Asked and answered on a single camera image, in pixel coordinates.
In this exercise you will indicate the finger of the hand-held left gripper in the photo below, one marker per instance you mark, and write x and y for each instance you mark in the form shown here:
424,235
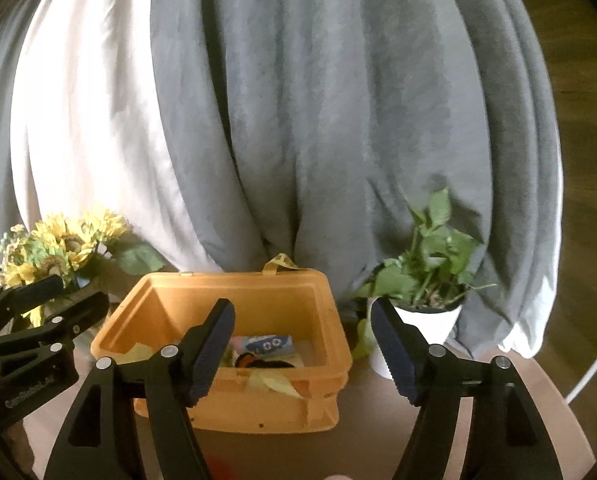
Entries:
78,312
28,295

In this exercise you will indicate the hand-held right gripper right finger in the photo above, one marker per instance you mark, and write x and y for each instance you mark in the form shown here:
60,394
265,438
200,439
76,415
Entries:
396,355

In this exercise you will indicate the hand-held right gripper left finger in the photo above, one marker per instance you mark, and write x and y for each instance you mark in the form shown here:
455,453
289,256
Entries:
211,355

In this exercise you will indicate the black mouse plush toy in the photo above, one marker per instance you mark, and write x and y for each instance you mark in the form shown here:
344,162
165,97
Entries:
266,361

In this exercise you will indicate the pastel soft cloth book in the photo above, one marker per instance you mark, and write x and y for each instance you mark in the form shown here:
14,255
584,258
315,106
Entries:
268,344

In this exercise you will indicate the orange plastic crate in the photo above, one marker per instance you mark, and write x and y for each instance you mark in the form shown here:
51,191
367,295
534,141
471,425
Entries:
288,300

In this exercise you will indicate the white plant pot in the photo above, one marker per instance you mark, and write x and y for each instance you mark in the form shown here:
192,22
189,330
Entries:
443,322

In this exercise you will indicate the sunflower bouquet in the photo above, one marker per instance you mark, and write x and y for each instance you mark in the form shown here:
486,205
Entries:
63,245

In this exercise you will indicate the green potted plant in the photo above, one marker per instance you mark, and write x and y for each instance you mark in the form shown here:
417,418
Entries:
428,265

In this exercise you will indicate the pale pink curtain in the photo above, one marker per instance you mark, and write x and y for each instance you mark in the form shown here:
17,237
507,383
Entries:
93,135

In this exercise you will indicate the wide grey curtain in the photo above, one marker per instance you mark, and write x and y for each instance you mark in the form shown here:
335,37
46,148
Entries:
353,110

